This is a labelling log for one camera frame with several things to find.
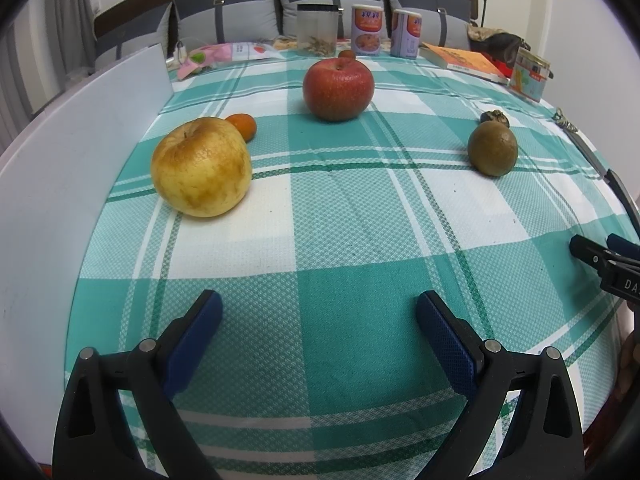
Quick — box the brown round pear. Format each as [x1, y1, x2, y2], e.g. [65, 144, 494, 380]
[468, 120, 518, 178]

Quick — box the red apple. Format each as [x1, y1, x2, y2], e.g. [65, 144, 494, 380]
[303, 58, 375, 122]

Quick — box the key bundle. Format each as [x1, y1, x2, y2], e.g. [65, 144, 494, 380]
[552, 107, 578, 133]

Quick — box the dark dried fruit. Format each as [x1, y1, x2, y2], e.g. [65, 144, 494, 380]
[480, 110, 510, 128]

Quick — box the black bag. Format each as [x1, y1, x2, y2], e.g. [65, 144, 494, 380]
[468, 24, 532, 68]

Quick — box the orange book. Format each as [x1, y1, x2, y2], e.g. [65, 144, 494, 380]
[421, 42, 508, 84]

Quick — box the white board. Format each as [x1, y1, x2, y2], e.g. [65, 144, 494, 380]
[0, 46, 174, 463]

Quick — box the green plaid tablecloth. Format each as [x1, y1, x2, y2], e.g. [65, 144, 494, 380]
[66, 53, 634, 479]

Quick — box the right orange food can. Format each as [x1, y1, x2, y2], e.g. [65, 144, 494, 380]
[390, 9, 422, 58]

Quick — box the orange food can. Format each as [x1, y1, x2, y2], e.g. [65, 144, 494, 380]
[390, 9, 422, 58]
[350, 4, 383, 55]

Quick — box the left orange food can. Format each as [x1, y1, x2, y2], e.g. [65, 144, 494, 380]
[350, 4, 383, 55]

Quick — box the small orange tangerine far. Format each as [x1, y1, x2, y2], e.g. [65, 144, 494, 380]
[226, 113, 257, 143]

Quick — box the clear jar black lid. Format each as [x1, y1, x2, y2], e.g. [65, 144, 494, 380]
[296, 3, 341, 58]

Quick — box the grey sofa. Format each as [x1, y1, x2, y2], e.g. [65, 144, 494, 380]
[92, 0, 482, 72]

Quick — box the pink snack packet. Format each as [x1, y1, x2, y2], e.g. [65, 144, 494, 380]
[176, 42, 283, 80]

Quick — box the grey curtain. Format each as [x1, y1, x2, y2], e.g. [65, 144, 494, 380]
[1, 0, 96, 150]

